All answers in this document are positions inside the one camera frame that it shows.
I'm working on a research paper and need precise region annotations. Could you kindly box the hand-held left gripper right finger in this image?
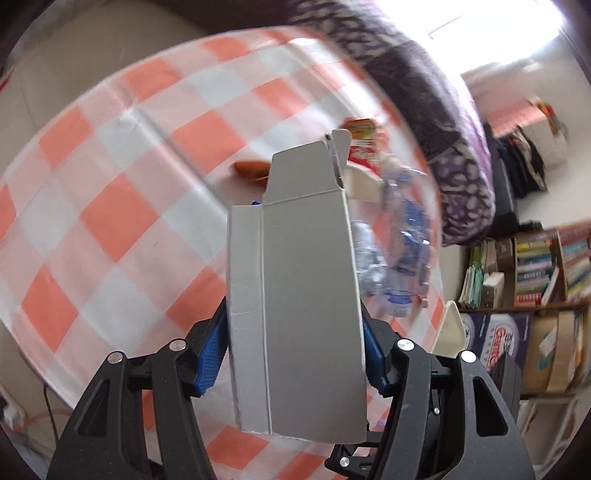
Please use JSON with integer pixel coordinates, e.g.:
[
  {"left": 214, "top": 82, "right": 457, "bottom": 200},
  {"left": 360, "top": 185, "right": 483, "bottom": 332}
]
[{"left": 361, "top": 304, "right": 536, "bottom": 480}]

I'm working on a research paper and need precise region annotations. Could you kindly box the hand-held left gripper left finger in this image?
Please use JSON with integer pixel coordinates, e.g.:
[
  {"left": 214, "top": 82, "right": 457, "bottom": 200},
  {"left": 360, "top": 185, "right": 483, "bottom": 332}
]
[{"left": 46, "top": 295, "right": 232, "bottom": 480}]

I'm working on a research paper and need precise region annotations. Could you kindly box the grey cardboard box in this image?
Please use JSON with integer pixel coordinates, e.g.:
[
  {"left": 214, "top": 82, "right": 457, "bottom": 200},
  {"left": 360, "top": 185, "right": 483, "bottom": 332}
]
[{"left": 226, "top": 129, "right": 368, "bottom": 445}]

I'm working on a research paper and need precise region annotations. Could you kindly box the blue printed cardboard box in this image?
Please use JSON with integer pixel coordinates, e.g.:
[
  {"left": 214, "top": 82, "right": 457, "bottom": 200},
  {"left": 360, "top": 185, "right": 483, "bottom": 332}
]
[{"left": 462, "top": 311, "right": 533, "bottom": 372}]

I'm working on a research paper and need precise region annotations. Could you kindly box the crushed clear plastic bottle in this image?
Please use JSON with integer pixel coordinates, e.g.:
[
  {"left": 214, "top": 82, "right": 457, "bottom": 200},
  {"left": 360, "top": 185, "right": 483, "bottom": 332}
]
[{"left": 350, "top": 165, "right": 435, "bottom": 320}]

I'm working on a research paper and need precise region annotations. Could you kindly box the wooden bookshelf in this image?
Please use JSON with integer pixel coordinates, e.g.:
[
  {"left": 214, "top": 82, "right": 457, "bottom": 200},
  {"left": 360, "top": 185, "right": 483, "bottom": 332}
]
[{"left": 457, "top": 225, "right": 591, "bottom": 317}]

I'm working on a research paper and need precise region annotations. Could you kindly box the white paper carton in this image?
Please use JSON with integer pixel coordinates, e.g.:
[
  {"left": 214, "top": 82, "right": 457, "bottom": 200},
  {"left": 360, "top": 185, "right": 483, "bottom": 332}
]
[{"left": 344, "top": 164, "right": 389, "bottom": 205}]

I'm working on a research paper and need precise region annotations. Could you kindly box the brown cardboard box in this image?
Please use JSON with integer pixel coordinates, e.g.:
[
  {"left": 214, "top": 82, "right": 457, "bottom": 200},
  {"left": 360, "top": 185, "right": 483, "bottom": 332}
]
[{"left": 521, "top": 310, "right": 585, "bottom": 394}]

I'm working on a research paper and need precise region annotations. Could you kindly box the row of books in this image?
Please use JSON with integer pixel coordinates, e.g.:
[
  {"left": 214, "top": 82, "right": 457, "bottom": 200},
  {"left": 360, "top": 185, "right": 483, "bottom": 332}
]
[{"left": 459, "top": 228, "right": 591, "bottom": 309}]

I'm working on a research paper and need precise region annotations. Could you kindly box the orange sausage wrapper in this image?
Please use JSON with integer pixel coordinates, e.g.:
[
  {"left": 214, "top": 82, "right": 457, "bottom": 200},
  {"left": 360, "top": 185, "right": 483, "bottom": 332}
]
[{"left": 231, "top": 159, "right": 273, "bottom": 182}]

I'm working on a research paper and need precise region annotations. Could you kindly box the orange white checked tablecloth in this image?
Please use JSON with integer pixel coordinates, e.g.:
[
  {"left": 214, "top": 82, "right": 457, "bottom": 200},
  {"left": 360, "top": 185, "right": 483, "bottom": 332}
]
[{"left": 0, "top": 25, "right": 446, "bottom": 480}]

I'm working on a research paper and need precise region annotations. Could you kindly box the red snack packet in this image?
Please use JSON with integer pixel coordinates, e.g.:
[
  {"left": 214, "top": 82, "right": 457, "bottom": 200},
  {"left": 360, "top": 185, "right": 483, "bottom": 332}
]
[{"left": 342, "top": 117, "right": 389, "bottom": 172}]

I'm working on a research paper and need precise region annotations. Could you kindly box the pile of dark clothes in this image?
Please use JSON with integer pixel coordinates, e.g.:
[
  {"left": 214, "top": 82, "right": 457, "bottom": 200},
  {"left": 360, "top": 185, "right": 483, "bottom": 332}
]
[{"left": 492, "top": 124, "right": 550, "bottom": 199}]

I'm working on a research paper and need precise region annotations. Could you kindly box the purple patterned blanket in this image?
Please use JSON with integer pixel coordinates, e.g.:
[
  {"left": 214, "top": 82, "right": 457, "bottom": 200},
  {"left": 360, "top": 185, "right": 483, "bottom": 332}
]
[{"left": 286, "top": 0, "right": 498, "bottom": 247}]

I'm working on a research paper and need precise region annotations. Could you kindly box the orange cable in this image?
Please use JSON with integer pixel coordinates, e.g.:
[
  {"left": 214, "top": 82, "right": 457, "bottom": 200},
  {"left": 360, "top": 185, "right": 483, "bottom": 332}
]
[{"left": 13, "top": 408, "right": 72, "bottom": 435}]

